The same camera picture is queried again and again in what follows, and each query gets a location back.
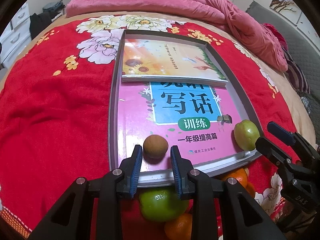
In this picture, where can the striped pillow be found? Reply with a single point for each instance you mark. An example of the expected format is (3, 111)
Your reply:
(295, 75)

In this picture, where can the pink workbook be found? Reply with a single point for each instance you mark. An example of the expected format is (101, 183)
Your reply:
(198, 119)

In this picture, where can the orange tangerine front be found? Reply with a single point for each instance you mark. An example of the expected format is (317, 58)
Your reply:
(179, 228)

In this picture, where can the small tan longan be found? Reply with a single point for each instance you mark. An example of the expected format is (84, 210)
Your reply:
(247, 171)

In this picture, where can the white drawer cabinet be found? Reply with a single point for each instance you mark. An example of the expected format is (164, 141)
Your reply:
(16, 36)

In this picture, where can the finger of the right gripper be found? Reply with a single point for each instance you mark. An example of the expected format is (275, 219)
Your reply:
(280, 159)
(282, 132)

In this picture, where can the orange tangerine back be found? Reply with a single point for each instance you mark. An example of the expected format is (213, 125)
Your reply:
(239, 174)

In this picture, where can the pink quilt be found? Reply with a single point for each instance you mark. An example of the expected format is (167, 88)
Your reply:
(222, 14)

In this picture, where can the sunflower cover book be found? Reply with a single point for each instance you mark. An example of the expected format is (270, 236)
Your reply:
(156, 60)

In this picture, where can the brown longan fruit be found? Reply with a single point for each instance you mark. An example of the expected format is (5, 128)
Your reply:
(155, 146)

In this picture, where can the large green fruit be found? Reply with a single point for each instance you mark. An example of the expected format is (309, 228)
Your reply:
(161, 204)

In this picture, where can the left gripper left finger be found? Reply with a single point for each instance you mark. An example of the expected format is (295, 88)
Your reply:
(71, 215)

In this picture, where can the small green apple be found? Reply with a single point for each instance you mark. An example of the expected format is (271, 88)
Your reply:
(246, 134)

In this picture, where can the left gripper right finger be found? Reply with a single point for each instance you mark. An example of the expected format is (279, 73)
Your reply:
(242, 217)

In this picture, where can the wall painting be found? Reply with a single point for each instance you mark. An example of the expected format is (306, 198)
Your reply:
(288, 9)

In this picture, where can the black clothing pile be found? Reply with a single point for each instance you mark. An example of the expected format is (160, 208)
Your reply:
(39, 22)

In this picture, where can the grey shallow cardboard box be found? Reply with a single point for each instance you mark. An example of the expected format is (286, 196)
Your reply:
(237, 93)

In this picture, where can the orange tangerine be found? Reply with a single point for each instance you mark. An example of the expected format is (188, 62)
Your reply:
(250, 189)
(239, 174)
(179, 228)

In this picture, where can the grey headboard cushion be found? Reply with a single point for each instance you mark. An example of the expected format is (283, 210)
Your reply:
(302, 53)

